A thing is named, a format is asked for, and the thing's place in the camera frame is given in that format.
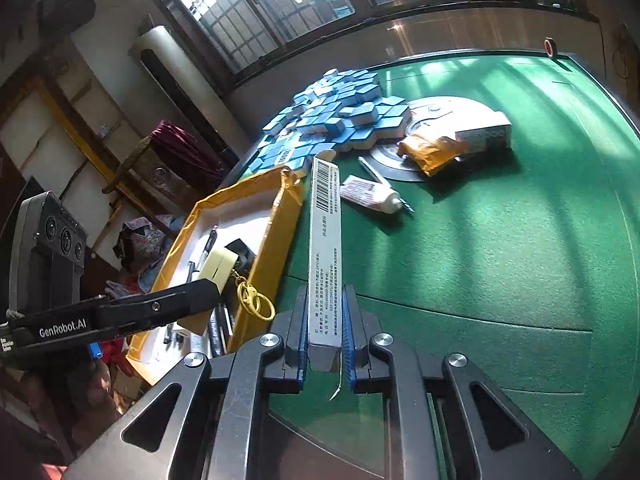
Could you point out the white standing air conditioner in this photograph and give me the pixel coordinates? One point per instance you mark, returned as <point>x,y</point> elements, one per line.
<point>184,84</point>

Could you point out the small white green box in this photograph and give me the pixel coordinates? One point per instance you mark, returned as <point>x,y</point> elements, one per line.
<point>484,132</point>

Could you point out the black plastic fan part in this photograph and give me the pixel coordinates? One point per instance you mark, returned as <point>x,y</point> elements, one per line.
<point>245,257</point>

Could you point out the person left hand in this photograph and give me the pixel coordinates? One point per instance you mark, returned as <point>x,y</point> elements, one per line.
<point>74,406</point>

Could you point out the orange padded envelope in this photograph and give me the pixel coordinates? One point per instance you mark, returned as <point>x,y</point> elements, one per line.
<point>431,156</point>

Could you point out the clear gel pen black grip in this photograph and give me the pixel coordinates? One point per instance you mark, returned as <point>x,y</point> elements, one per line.
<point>211,239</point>

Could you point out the yellow cartoon toy case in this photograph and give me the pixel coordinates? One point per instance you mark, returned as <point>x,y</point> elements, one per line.
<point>218,268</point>

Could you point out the black camera housing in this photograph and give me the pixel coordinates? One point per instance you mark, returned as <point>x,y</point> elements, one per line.
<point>47,256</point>

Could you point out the white ointment tube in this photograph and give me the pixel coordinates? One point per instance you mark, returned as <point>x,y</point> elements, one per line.
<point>372,195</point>

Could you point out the yellow taped cardboard tray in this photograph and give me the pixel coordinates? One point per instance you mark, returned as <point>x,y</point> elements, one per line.
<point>262,211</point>

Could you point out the long white marker box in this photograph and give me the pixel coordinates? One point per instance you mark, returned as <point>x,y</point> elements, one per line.
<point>324,294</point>

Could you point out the floral fabric bag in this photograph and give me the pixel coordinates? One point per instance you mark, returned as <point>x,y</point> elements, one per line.
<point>140,244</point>

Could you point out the blue mahjong tile pile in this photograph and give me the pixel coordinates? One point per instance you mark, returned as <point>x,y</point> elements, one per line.
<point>338,113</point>

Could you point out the maroon cloth on chair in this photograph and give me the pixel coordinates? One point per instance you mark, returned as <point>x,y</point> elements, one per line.
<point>182,153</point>

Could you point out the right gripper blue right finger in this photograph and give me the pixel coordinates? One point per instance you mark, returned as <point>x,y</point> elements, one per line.
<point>364,372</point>

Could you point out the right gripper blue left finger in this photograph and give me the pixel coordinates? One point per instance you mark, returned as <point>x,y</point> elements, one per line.
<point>292,326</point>

